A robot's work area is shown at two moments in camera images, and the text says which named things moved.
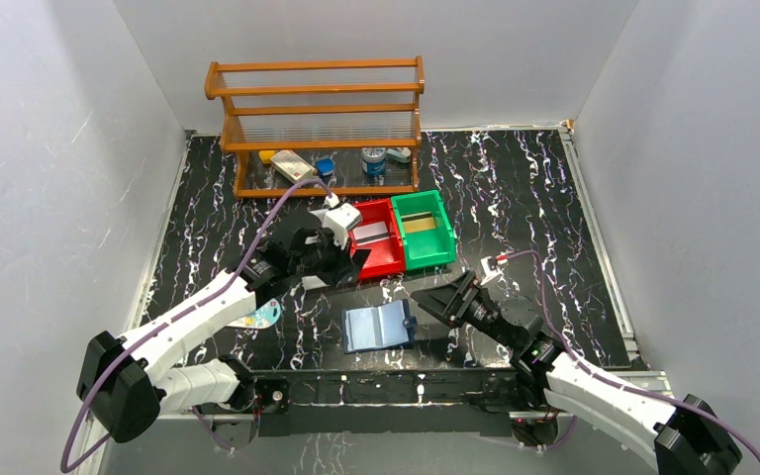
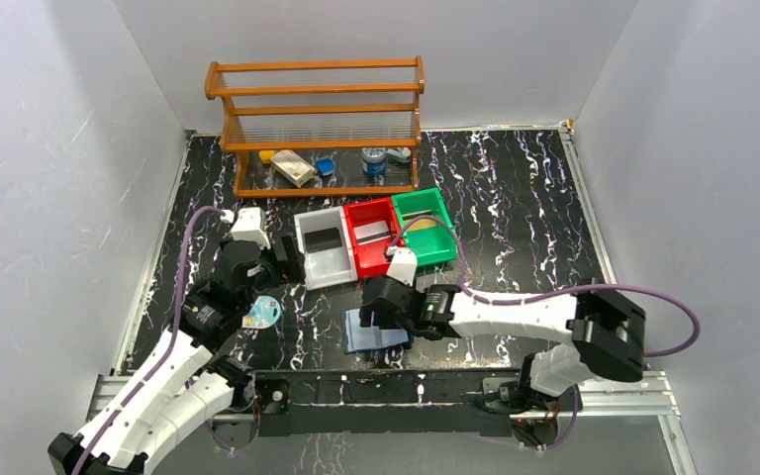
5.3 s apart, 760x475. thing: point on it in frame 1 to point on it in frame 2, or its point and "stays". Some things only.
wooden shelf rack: (349, 125) stays
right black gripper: (451, 302) to (365, 316)
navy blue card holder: (387, 326) stays
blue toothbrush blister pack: (260, 319) stays
